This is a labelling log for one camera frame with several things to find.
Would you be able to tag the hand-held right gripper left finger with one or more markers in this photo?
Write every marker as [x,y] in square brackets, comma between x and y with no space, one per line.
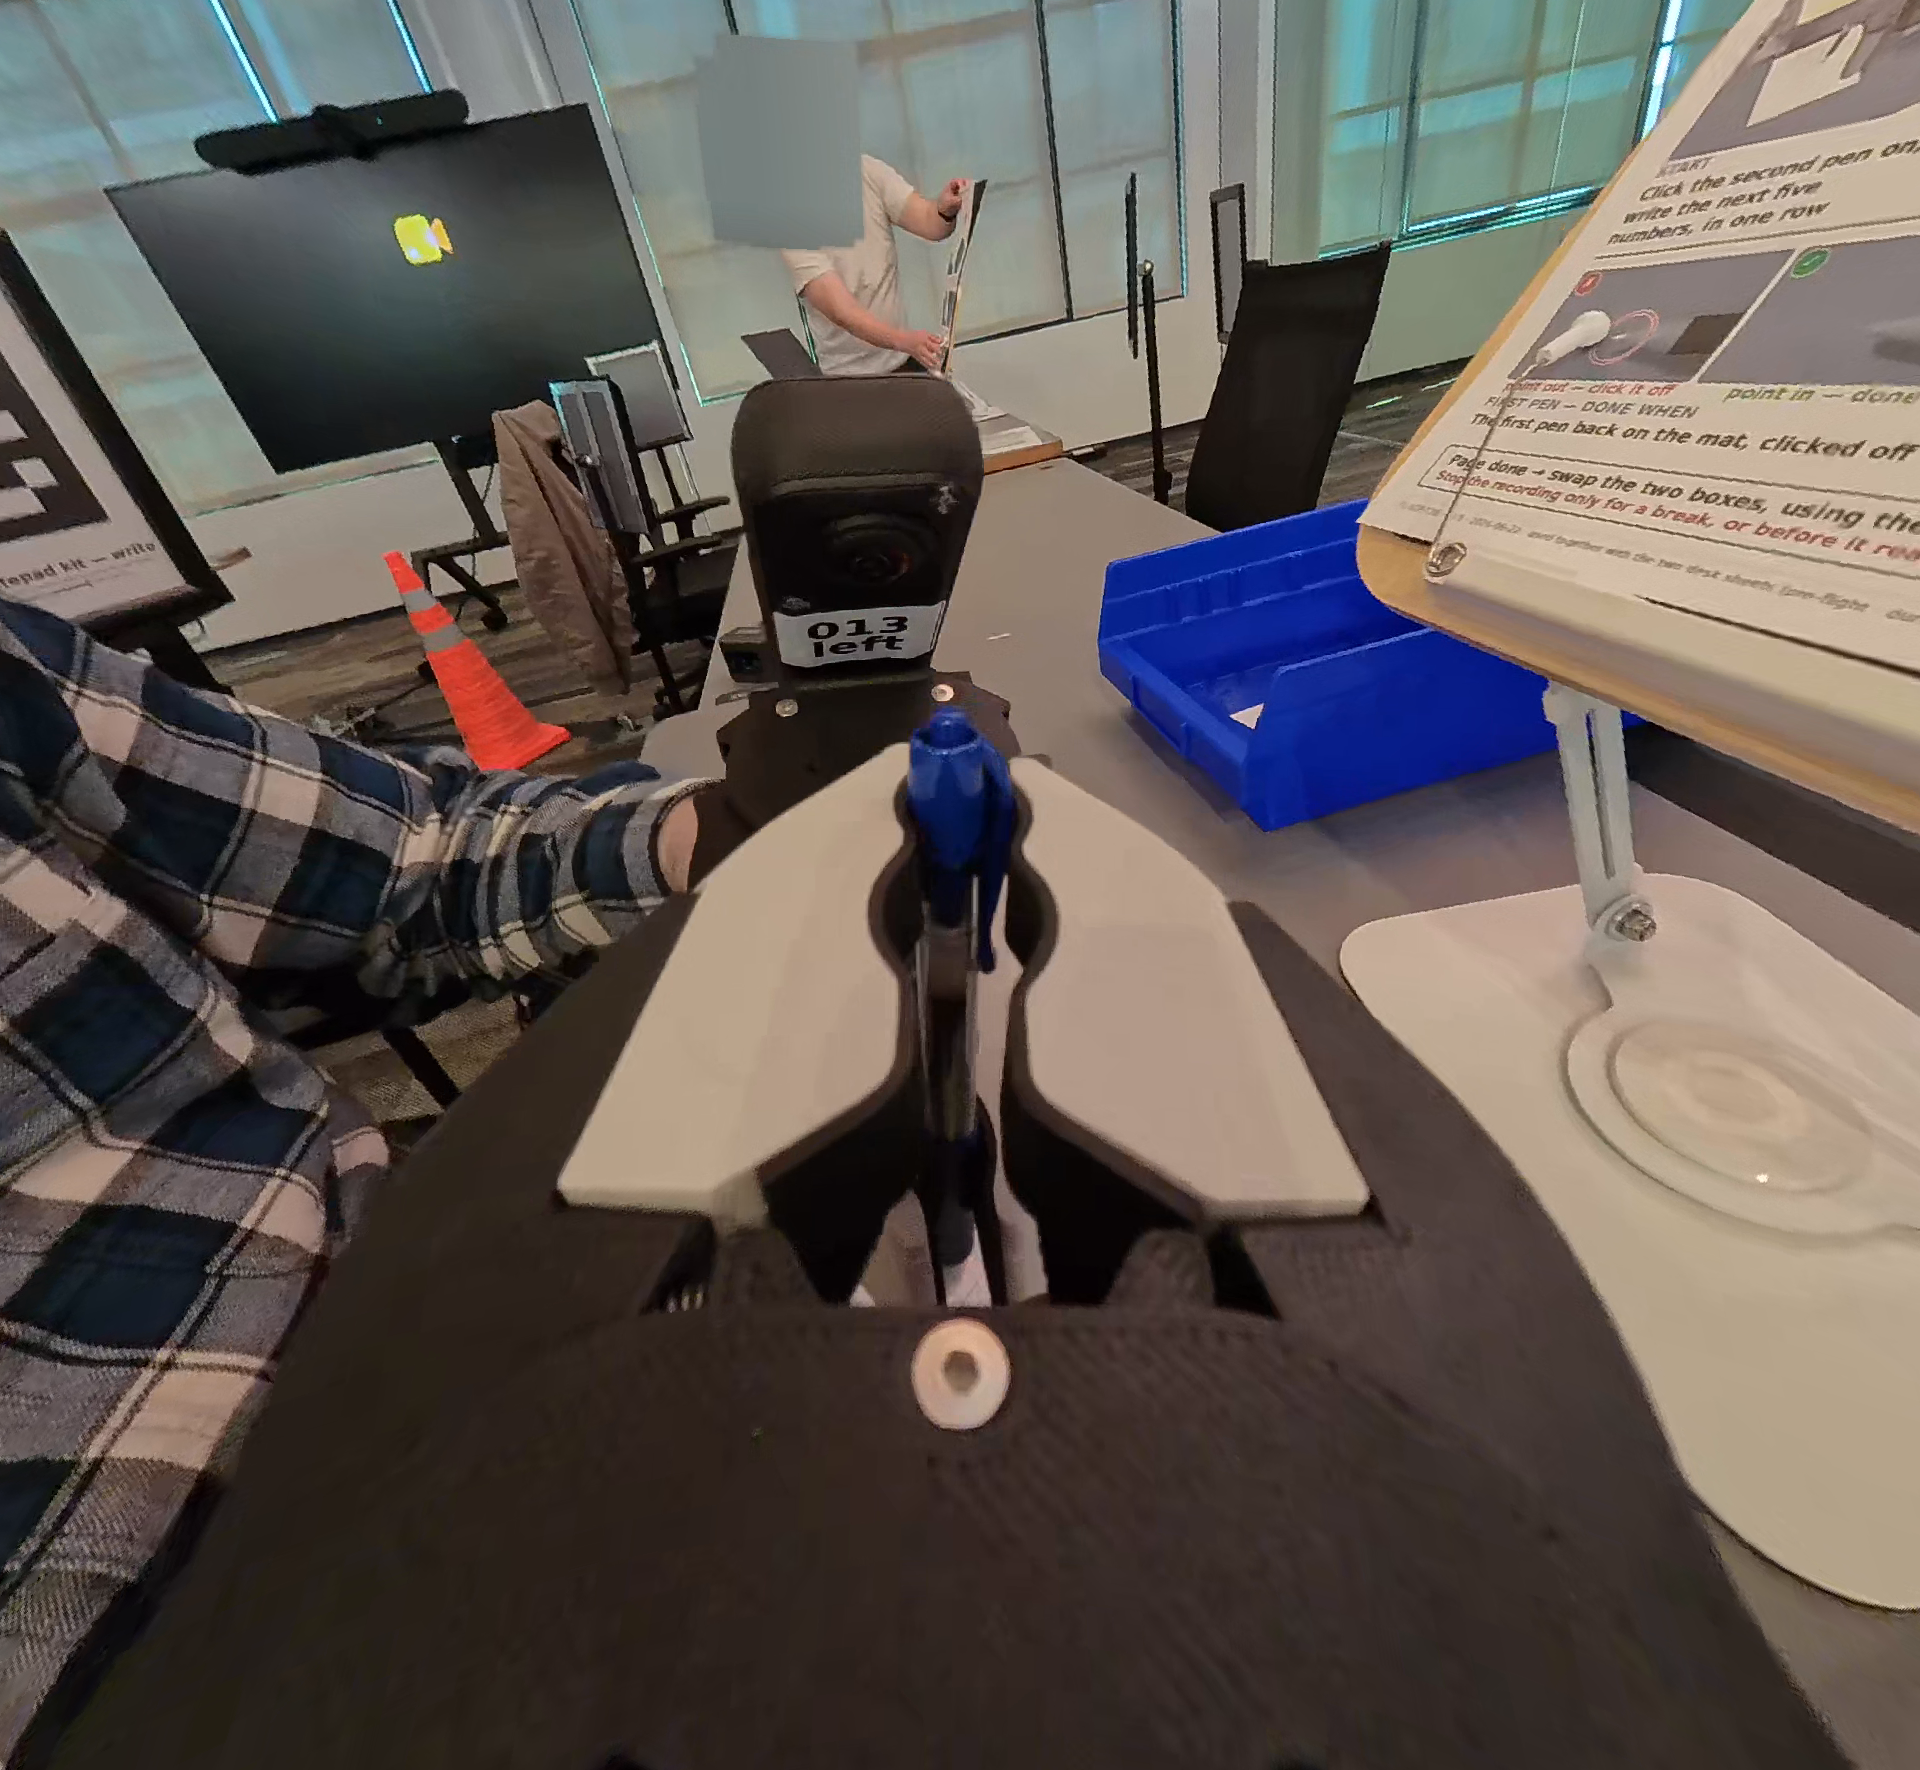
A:
[706,1051]

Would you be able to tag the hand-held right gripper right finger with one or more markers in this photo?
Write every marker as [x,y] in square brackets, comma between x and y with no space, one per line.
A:
[1186,1034]

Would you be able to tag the blue pen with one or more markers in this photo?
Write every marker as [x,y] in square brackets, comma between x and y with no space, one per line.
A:
[950,786]

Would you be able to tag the person's left forearm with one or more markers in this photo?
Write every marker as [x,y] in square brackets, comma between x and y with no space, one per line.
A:
[300,822]

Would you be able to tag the grey laptop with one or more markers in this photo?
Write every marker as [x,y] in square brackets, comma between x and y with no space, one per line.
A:
[780,354]

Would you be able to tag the brown jacket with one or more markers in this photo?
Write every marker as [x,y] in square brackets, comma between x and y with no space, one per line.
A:
[562,541]

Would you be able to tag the black pole stand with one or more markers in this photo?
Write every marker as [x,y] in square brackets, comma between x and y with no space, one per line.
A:
[1146,346]

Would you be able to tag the blue plastic bin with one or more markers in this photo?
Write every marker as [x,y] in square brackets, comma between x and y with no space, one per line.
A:
[1275,689]

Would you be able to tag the display screen stand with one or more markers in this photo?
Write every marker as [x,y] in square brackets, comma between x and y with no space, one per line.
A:
[458,527]

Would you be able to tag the orange traffic cone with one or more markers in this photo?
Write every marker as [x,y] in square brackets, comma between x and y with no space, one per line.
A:
[471,689]

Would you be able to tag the black mesh office chair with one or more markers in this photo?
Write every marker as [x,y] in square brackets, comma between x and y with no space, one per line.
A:
[1288,376]

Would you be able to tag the large black display screen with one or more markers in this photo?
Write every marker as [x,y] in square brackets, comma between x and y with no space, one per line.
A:
[390,299]

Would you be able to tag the white document stand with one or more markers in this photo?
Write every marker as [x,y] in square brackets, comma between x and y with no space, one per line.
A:
[1725,1200]

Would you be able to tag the person's plaid shirt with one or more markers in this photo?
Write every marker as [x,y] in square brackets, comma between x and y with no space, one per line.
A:
[133,1200]

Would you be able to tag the black video bar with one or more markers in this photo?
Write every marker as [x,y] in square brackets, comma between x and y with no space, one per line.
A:
[332,132]

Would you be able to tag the framed tag poster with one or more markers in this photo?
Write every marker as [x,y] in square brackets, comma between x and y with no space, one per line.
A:
[77,451]

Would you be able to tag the instruction sheet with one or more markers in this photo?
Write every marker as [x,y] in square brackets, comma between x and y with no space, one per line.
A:
[1725,346]

